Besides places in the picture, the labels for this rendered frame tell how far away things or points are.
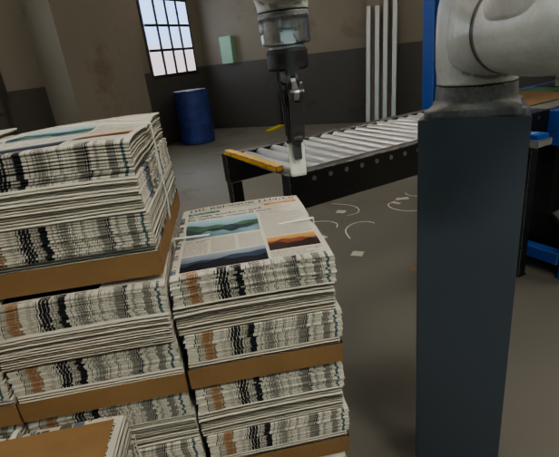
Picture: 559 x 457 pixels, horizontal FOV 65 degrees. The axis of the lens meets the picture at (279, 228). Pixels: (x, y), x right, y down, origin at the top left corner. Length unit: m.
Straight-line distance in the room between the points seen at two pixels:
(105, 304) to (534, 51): 0.75
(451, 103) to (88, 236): 0.71
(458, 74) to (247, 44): 7.07
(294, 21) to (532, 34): 0.36
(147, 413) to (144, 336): 0.17
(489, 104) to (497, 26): 0.18
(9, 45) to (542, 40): 5.42
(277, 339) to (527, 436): 1.02
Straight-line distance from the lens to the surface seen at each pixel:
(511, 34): 0.79
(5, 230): 0.78
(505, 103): 0.96
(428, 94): 2.73
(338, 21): 7.30
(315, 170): 1.41
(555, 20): 0.74
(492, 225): 0.99
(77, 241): 0.76
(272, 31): 0.82
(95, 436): 0.86
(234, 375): 0.85
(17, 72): 5.76
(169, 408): 0.90
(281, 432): 0.96
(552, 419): 1.73
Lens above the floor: 1.15
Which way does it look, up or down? 22 degrees down
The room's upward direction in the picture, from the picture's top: 7 degrees counter-clockwise
